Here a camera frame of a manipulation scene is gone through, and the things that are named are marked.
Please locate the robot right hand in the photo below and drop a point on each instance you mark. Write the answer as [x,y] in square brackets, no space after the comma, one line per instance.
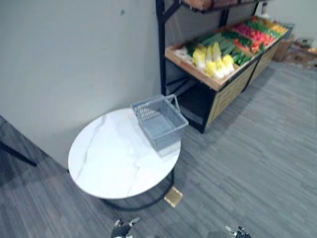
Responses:
[241,233]

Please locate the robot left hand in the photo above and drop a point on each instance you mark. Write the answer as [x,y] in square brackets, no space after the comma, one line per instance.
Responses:
[120,229]

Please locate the grey plastic shopping basket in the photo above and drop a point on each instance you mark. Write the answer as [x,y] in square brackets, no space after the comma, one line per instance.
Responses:
[158,129]

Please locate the black wooden vegetable display stand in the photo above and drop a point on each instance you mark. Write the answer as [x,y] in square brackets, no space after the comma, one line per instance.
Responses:
[223,99]

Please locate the dark green leafy vegetable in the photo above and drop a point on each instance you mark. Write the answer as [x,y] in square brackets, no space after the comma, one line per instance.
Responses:
[192,47]

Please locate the round white marble table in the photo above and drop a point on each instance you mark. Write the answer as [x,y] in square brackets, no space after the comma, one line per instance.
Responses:
[119,153]

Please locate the black metal furniture leg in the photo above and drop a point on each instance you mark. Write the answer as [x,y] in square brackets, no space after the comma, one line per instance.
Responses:
[17,153]

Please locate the yellow white napa cabbage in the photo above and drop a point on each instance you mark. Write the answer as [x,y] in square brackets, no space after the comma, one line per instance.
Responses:
[212,69]
[217,50]
[199,56]
[222,69]
[229,62]
[210,53]

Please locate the green pepper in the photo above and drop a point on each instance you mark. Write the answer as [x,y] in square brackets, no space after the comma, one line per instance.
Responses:
[240,59]

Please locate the white garlic pile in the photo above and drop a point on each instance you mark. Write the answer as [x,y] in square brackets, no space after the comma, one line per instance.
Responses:
[179,53]

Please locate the orange carrot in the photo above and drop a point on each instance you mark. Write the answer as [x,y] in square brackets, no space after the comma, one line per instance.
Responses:
[256,46]

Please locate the dark green cucumber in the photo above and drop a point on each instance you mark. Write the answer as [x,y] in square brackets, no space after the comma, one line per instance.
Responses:
[226,45]
[211,38]

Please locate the brown cardboard box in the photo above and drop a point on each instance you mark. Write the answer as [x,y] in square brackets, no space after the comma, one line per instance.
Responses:
[282,49]

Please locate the pink red radish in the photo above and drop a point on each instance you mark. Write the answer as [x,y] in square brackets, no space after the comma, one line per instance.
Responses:
[244,29]

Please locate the yellow pepper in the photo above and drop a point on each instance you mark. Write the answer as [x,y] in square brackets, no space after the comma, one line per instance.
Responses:
[280,27]

